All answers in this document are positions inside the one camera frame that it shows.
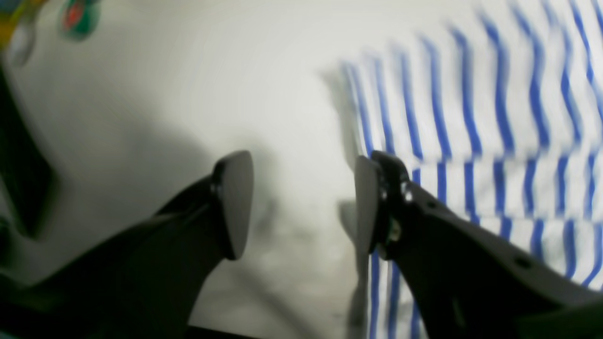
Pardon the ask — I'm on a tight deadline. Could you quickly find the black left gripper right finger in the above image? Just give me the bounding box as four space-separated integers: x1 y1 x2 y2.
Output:
354 151 603 339

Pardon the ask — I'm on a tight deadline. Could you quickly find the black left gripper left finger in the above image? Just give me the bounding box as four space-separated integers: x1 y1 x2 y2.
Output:
1 150 254 339

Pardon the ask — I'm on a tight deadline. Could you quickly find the blue white striped T-shirt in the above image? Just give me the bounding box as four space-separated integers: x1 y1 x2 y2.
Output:
339 0 603 339

